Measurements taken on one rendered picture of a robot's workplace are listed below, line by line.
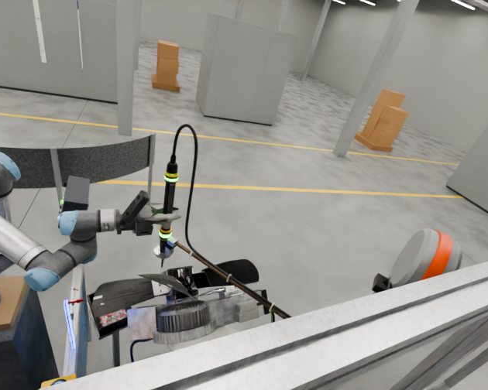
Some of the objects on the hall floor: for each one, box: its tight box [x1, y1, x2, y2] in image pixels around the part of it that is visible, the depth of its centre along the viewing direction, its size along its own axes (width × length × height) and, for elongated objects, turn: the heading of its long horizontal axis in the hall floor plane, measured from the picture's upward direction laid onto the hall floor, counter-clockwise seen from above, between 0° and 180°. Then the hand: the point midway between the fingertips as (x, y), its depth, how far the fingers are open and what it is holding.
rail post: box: [82, 269, 91, 342], centre depth 183 cm, size 4×4×78 cm
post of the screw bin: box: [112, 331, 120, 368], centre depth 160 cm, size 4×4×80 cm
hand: (176, 211), depth 99 cm, fingers closed on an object, 4 cm apart
